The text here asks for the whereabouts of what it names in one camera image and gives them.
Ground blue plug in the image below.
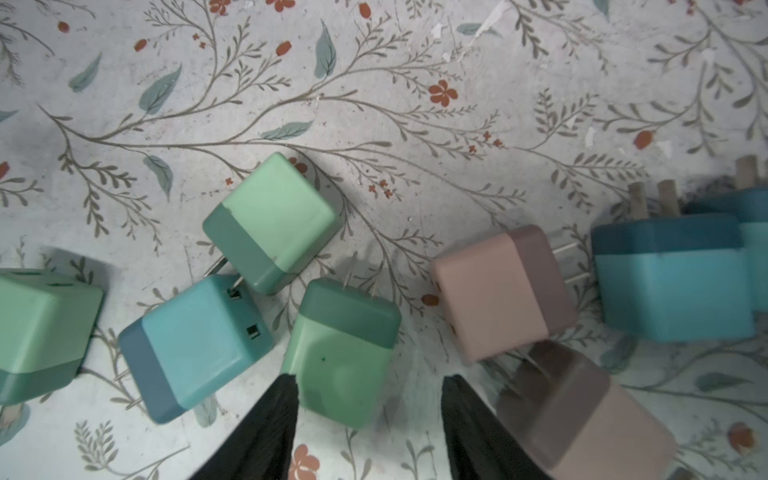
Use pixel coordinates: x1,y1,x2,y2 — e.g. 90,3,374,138
683,154,768,313
118,275,275,425
591,182,756,343

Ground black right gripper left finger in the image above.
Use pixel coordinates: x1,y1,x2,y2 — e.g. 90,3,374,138
192,374,299,479

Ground pink plug lower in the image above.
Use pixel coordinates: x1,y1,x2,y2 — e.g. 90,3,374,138
496,340,677,479

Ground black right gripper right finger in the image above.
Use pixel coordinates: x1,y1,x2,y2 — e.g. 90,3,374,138
441,375,548,480

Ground green plug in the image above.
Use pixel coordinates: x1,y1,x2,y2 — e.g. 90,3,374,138
282,278,402,429
1,269,104,406
202,152,343,295

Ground pink plug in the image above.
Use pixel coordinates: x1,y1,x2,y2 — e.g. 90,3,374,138
496,340,677,479
431,224,579,365

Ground pink plug middle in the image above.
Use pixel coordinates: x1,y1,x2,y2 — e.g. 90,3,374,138
431,224,579,365

